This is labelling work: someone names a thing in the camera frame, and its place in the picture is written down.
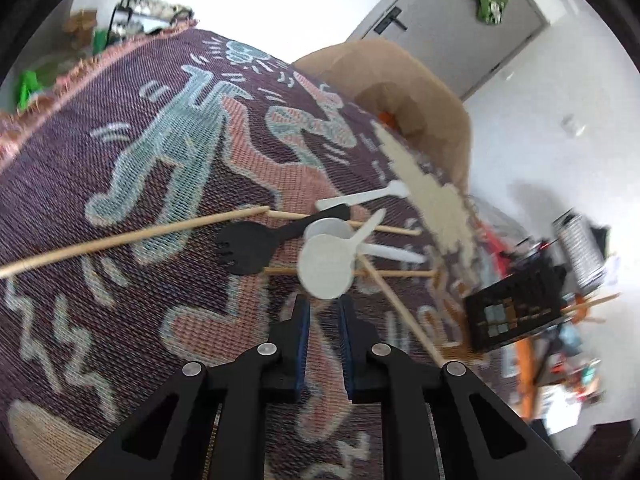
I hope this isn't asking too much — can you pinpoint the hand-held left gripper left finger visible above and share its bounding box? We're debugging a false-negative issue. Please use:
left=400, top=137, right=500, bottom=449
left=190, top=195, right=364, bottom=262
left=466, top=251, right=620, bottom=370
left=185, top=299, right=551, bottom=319
left=67, top=294, right=309, bottom=480

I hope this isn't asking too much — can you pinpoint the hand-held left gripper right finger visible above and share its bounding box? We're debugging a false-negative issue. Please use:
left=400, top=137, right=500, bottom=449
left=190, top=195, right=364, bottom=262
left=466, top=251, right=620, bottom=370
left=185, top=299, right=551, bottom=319
left=339, top=294, right=581, bottom=480

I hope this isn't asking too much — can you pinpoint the white round plastic spoon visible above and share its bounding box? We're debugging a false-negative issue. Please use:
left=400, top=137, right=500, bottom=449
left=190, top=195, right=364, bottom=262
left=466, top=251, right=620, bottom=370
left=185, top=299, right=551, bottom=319
left=297, top=208, right=388, bottom=301

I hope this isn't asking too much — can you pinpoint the wooden chopstick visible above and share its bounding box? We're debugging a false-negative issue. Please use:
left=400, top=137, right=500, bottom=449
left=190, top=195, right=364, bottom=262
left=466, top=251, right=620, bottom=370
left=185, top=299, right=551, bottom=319
left=264, top=267, right=436, bottom=278
left=267, top=210, right=423, bottom=236
left=0, top=205, right=271, bottom=279
left=562, top=292, right=622, bottom=313
left=359, top=257, right=447, bottom=367

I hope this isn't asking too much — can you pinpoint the white slim plastic spoon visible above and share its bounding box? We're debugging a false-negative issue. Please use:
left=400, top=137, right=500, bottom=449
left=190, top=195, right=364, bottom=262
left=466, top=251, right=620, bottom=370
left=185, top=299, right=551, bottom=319
left=315, top=180, right=408, bottom=213

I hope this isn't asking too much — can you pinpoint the black utensil organizer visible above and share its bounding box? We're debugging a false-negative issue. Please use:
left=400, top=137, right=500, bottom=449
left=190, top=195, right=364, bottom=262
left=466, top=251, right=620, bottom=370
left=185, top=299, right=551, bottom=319
left=464, top=264, right=568, bottom=352

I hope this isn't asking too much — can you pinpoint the black plastic spork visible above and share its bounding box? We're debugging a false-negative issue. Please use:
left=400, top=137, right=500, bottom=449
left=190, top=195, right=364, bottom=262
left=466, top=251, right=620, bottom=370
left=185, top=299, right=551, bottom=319
left=215, top=203, right=351, bottom=276

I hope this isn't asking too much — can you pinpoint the white deep plastic scoop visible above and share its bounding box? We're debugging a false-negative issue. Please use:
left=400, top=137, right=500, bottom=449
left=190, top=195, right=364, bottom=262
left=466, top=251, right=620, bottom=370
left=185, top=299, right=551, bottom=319
left=304, top=217, right=427, bottom=266

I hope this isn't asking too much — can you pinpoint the orange chair leg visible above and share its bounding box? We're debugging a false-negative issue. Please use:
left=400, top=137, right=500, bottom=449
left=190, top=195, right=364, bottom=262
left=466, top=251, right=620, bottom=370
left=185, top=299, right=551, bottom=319
left=515, top=335, right=540, bottom=418

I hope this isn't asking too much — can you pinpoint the printed woven blanket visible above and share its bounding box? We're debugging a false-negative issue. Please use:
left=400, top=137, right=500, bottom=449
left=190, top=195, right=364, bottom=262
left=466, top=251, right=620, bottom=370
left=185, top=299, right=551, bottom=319
left=0, top=22, right=481, bottom=480

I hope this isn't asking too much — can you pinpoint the silver cylinder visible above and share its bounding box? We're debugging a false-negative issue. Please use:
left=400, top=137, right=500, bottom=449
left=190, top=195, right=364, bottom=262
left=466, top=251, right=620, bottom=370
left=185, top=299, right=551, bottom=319
left=556, top=212, right=607, bottom=291

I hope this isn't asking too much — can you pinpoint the tan cushioned chair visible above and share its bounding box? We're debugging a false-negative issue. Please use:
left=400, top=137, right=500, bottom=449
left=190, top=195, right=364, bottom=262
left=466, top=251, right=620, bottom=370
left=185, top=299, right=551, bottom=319
left=292, top=40, right=473, bottom=196

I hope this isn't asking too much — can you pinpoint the grey door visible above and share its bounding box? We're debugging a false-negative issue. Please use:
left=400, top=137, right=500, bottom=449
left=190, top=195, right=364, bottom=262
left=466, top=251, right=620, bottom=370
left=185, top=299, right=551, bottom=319
left=345, top=0, right=551, bottom=101

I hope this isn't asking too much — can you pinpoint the black shoe rack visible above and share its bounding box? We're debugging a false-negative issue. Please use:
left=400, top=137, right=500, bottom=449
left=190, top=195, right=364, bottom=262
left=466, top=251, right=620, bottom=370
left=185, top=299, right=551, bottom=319
left=111, top=0, right=195, bottom=38

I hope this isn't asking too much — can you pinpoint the green panda hat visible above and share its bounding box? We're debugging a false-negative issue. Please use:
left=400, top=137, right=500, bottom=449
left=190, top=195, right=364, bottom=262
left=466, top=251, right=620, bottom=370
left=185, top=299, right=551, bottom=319
left=470, top=0, right=510, bottom=25

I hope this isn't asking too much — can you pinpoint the bright green toy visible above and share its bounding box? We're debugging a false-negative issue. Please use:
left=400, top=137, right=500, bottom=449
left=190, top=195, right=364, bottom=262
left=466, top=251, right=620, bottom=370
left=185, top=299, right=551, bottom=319
left=17, top=70, right=45, bottom=111

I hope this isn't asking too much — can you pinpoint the cardboard box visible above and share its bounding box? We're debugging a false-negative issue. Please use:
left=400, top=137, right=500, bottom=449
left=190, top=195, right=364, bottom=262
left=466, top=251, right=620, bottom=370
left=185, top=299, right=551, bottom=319
left=65, top=10, right=98, bottom=46

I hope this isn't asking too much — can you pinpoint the black door handle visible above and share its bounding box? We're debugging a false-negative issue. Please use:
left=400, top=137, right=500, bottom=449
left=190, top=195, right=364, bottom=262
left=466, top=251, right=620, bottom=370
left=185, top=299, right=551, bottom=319
left=375, top=7, right=408, bottom=36

